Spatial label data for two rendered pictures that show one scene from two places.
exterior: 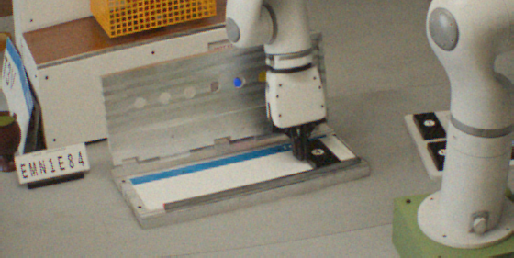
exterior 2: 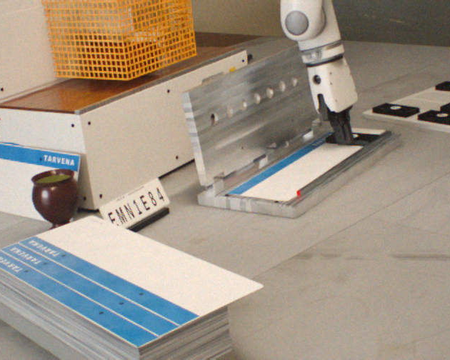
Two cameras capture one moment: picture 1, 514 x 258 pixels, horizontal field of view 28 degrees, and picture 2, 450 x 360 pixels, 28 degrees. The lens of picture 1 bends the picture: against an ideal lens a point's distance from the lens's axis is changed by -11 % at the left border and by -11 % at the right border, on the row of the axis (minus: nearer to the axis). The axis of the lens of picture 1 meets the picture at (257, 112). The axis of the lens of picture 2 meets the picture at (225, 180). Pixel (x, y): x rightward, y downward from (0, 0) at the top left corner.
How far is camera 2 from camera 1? 1.31 m
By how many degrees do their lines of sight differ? 32
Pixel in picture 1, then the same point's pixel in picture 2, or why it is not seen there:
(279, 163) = (331, 151)
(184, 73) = (238, 86)
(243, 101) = (274, 111)
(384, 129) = (356, 124)
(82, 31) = (73, 90)
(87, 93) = (124, 138)
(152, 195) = (270, 193)
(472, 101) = not seen: outside the picture
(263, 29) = (321, 18)
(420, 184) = not seen: outside the picture
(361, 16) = not seen: hidden behind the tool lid
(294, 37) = (334, 26)
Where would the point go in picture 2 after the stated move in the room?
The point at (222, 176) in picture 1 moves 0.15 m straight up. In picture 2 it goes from (303, 168) to (297, 92)
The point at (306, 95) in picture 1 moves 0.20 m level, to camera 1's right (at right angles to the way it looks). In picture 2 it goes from (345, 81) to (416, 61)
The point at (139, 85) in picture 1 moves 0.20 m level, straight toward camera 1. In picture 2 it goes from (211, 100) to (289, 113)
